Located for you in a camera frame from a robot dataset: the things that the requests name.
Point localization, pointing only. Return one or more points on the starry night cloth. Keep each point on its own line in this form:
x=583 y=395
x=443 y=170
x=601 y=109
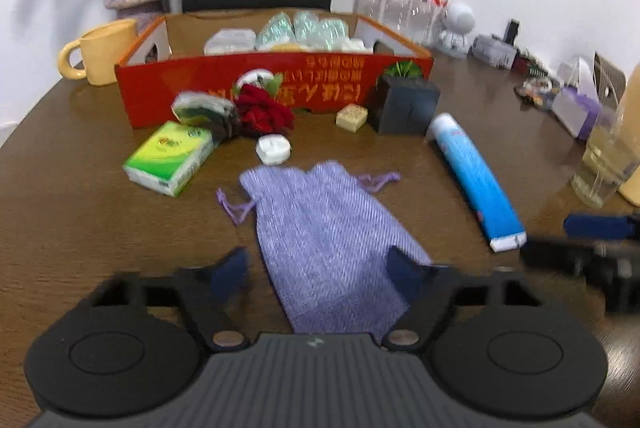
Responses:
x=198 y=109

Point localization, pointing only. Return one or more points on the yellow ceramic mug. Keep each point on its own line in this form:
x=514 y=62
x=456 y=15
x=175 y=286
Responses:
x=100 y=50

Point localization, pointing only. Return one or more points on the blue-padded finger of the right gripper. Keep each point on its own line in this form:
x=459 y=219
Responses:
x=602 y=227

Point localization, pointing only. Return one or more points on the snack packets pile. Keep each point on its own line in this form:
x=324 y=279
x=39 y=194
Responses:
x=538 y=92

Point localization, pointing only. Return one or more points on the grey small device box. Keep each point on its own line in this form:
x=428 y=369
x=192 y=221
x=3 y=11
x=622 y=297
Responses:
x=493 y=52

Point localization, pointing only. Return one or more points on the black cube box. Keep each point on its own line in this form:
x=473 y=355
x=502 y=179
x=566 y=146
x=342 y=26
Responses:
x=403 y=105

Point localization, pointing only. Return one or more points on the yellow white plush toy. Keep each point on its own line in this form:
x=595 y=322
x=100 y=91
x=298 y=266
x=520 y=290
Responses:
x=346 y=45

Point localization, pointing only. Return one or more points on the red cardboard tray box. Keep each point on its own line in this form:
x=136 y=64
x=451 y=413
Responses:
x=169 y=59

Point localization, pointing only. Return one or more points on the purple drawstring pouch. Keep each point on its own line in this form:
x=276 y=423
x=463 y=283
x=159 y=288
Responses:
x=324 y=238

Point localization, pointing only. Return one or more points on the blue toothpaste tube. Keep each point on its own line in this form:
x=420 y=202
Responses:
x=493 y=210

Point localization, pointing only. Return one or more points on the green tissue pack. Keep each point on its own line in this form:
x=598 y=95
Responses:
x=168 y=160

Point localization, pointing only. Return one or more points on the iridescent plastic bag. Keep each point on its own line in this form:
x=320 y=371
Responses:
x=304 y=26

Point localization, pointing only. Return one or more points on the small white robot figurine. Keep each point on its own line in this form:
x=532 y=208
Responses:
x=456 y=22

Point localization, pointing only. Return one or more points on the white cotton swab container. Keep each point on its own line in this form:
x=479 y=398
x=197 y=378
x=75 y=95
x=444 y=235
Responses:
x=230 y=41

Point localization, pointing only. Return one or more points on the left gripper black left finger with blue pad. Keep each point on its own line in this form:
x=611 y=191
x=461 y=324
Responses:
x=136 y=342

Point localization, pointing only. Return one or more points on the red artificial rose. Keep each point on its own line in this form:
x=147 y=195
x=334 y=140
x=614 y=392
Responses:
x=255 y=95

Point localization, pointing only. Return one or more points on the glass of yellow liquid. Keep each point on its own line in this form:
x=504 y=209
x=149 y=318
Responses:
x=611 y=157

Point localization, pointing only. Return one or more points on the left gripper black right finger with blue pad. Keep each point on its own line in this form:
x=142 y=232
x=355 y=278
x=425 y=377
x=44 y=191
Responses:
x=491 y=344

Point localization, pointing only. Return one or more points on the purple white small box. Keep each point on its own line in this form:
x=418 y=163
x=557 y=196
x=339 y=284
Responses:
x=577 y=113

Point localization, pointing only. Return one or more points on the small beige eraser block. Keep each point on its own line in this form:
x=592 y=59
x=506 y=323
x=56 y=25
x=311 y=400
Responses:
x=351 y=117

